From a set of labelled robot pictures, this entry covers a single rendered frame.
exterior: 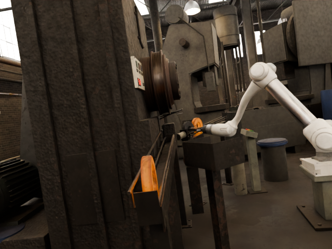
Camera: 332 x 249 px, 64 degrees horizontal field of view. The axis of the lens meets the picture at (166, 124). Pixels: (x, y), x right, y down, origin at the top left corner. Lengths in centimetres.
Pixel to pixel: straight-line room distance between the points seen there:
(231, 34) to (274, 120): 695
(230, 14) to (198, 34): 635
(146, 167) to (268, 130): 345
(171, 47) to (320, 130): 340
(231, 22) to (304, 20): 590
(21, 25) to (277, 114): 349
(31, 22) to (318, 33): 462
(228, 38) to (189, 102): 638
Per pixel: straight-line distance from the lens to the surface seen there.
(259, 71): 194
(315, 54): 531
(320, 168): 201
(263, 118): 415
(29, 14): 179
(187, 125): 242
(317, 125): 191
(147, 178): 84
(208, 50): 465
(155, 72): 178
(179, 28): 484
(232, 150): 140
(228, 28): 1086
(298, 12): 527
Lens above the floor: 91
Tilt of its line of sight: 3 degrees down
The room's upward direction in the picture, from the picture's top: 8 degrees counter-clockwise
